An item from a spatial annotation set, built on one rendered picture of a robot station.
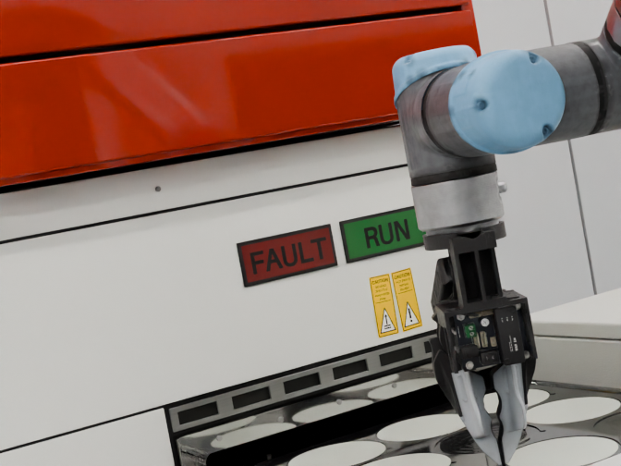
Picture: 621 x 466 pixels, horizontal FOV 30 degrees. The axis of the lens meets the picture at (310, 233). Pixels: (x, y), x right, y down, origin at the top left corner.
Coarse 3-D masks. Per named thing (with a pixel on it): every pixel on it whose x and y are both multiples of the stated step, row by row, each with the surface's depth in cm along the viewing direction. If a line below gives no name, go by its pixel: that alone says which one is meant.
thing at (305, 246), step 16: (272, 240) 126; (288, 240) 127; (304, 240) 128; (320, 240) 129; (256, 256) 125; (272, 256) 126; (288, 256) 127; (304, 256) 128; (320, 256) 129; (256, 272) 125; (272, 272) 126; (288, 272) 127
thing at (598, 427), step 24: (432, 408) 130; (528, 408) 121; (360, 432) 125; (456, 432) 117; (528, 432) 112; (552, 432) 110; (576, 432) 109; (600, 432) 107; (288, 456) 120; (384, 456) 113; (456, 456) 108; (480, 456) 106
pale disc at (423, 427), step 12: (408, 420) 126; (420, 420) 125; (432, 420) 124; (444, 420) 123; (456, 420) 122; (384, 432) 123; (396, 432) 122; (408, 432) 121; (420, 432) 120; (432, 432) 119; (444, 432) 118
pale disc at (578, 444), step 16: (528, 448) 106; (544, 448) 105; (560, 448) 104; (576, 448) 103; (592, 448) 102; (608, 448) 101; (512, 464) 102; (528, 464) 101; (544, 464) 100; (560, 464) 99; (576, 464) 98
